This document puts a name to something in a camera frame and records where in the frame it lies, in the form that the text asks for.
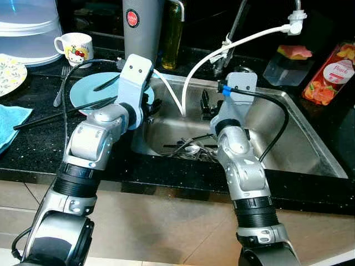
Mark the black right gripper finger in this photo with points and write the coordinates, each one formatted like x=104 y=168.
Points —
x=205 y=101

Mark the black chopstick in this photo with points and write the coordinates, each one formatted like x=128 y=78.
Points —
x=195 y=143
x=175 y=147
x=55 y=116

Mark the light blue plate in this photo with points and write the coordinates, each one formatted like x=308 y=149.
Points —
x=83 y=88

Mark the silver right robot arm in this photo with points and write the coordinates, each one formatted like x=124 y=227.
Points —
x=244 y=172

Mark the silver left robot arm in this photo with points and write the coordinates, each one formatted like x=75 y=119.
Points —
x=89 y=141

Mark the chrome kitchen faucet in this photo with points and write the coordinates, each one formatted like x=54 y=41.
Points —
x=236 y=27

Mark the stainless steel kitchen sink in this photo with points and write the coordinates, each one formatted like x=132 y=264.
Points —
x=310 y=133

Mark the round metal sink hole cap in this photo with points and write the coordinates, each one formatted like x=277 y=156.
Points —
x=244 y=68

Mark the white tie strip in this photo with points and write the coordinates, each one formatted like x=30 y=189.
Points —
x=226 y=47

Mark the olive oil glass bottle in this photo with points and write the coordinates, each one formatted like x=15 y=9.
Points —
x=172 y=44

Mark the grey cylindrical canister red badge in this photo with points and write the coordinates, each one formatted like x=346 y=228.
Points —
x=141 y=36

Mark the clear plastic sponge holder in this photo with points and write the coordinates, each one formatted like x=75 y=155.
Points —
x=285 y=72

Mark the silver fork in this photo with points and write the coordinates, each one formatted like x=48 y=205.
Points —
x=60 y=88

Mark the white cartoon print mug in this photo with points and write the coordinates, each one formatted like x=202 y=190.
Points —
x=75 y=50

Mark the pink and yellow sponge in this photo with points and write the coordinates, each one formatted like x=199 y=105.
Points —
x=294 y=52

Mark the peach hand soap bottle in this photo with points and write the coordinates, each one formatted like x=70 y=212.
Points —
x=330 y=77

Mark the blue cloth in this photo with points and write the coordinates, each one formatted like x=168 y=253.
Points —
x=11 y=124

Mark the floral print plate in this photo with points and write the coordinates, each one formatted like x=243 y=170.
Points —
x=11 y=75

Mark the translucent white plastic food cover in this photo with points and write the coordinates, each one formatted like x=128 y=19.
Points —
x=28 y=27

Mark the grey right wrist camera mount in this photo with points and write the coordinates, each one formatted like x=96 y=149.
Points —
x=236 y=105

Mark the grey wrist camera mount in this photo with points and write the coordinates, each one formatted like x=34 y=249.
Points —
x=236 y=105
x=135 y=80

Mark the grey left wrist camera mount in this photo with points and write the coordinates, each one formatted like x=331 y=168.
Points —
x=135 y=80

